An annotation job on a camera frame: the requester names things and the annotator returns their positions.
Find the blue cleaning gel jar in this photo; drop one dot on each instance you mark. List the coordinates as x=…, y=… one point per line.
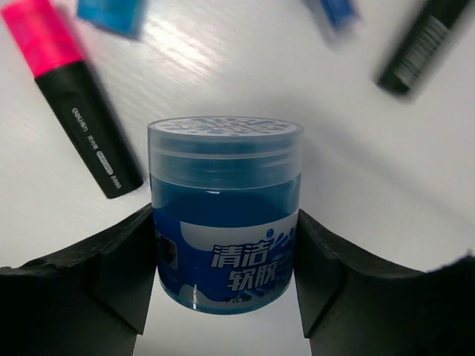
x=225, y=196

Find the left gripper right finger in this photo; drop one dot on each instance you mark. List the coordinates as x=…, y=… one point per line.
x=354, y=303

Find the pink cap highlighter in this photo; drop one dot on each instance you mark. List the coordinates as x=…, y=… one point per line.
x=63, y=76

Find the orange cap highlighter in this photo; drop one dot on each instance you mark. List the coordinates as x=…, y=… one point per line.
x=416, y=51

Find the clear blue spray bottle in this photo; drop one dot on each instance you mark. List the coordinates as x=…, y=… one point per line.
x=336, y=20

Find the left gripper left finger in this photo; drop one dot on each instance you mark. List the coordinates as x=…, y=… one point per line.
x=90, y=298

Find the blue cap highlighter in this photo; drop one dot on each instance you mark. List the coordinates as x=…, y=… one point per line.
x=120, y=17

